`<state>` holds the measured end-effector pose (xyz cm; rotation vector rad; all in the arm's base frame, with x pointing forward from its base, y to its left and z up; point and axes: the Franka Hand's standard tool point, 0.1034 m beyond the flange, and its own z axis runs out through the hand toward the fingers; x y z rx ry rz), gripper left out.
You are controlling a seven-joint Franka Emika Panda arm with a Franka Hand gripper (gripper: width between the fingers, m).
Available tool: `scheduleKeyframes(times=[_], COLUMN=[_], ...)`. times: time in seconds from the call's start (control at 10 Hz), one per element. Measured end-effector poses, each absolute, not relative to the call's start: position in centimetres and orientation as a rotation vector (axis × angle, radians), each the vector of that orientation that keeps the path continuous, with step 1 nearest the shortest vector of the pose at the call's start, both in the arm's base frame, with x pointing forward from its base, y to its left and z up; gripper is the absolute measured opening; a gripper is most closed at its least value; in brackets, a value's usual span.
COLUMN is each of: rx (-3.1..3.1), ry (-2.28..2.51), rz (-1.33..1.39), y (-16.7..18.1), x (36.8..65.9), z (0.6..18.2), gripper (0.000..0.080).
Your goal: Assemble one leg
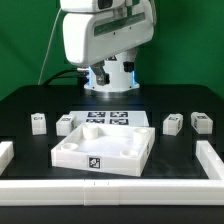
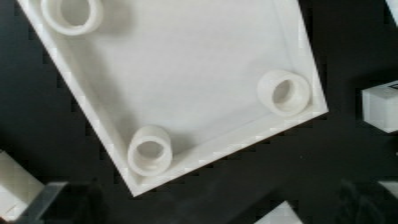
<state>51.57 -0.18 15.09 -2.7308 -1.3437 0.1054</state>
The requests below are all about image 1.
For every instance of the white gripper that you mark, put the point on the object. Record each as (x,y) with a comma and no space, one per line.
(91,38)

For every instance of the white square tabletop tray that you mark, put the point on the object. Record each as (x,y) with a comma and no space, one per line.
(106,148)

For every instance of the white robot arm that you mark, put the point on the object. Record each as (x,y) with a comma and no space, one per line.
(121,82)

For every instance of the white fiducial marker sheet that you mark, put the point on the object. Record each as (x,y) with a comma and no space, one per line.
(131,118)

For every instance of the white U-shaped obstacle fence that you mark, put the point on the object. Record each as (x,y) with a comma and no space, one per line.
(209,191)

